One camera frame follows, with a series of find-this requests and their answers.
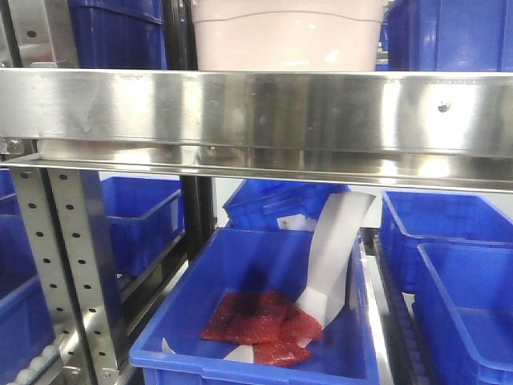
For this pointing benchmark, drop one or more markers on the white plastic storage bin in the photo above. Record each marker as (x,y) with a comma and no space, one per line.
(327,36)

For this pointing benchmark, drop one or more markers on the blue bin lower middle back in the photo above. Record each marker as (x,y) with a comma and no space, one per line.
(279,204)

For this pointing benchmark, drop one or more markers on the blue bin lower left back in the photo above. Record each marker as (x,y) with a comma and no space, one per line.
(145,216)

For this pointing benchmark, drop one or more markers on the blue bin lower right back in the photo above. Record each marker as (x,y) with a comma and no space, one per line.
(411,218)

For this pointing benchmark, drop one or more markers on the blue bin with red bags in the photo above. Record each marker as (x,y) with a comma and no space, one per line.
(171,351)

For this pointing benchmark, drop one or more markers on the blue bin upper left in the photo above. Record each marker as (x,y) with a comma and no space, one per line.
(119,34)

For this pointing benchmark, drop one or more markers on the blue bin upper right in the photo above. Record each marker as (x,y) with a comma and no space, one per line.
(450,36)

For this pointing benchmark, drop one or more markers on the blue bin lower right front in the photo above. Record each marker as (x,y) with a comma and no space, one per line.
(463,306)

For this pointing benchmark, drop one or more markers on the blue bin far left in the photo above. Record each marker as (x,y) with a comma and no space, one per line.
(26,328)

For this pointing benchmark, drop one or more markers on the white paper strip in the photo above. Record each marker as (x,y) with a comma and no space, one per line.
(333,238)

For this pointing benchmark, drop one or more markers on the red bubble wrap bags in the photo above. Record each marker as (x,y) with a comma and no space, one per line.
(276,329)

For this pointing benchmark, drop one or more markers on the steel shelf front rail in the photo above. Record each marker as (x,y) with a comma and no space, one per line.
(441,130)

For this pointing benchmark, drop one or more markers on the perforated steel shelf post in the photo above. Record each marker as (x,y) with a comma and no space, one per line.
(66,224)

